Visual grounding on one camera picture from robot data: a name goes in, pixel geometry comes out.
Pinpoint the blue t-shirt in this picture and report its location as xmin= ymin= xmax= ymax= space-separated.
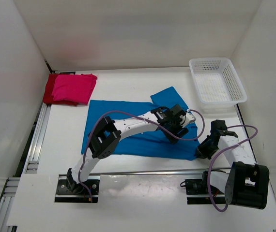
xmin=81 ymin=87 xmax=199 ymax=160

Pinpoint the pink t-shirt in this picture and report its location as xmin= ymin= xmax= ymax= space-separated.
xmin=52 ymin=74 xmax=97 ymax=105

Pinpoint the dark red t-shirt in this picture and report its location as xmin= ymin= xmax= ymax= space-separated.
xmin=43 ymin=74 xmax=58 ymax=104

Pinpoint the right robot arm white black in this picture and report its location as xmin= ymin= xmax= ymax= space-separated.
xmin=195 ymin=120 xmax=269 ymax=212

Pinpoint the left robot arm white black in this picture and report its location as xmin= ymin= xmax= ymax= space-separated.
xmin=66 ymin=104 xmax=196 ymax=193

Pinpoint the white plastic basket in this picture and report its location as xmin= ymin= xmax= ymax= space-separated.
xmin=189 ymin=57 xmax=247 ymax=113

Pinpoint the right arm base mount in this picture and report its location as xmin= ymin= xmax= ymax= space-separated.
xmin=180 ymin=169 xmax=229 ymax=204

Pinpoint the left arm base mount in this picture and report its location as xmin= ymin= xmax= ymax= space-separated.
xmin=54 ymin=174 xmax=100 ymax=203

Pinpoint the aluminium frame rail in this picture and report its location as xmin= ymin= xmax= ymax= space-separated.
xmin=0 ymin=103 xmax=51 ymax=232

